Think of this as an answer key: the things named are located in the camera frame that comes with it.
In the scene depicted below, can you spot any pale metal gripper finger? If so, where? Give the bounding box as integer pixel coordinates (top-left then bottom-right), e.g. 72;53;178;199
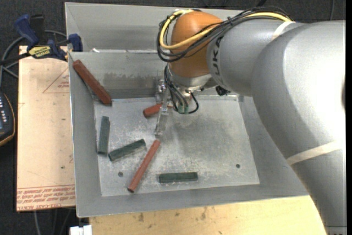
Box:
154;106;169;138
155;79;167;104

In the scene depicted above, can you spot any dark green flat block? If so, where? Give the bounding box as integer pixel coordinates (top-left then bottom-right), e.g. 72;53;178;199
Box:
97;116;111;156
108;138;147;162
158;172;199;184

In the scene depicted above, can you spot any black cylinder on white bracket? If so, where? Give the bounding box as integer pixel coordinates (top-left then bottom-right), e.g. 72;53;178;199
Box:
215;85;232;96

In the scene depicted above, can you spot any grey metal bin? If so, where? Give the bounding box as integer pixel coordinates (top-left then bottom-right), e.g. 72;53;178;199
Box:
64;2;313;218

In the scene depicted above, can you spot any red-brown flat block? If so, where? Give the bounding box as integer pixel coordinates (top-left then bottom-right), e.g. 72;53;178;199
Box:
142;103;163;118
127;139;161;193
72;59;113;106

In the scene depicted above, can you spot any brown cardboard board red print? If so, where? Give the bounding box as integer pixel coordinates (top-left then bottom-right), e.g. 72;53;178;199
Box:
16;45;76;212

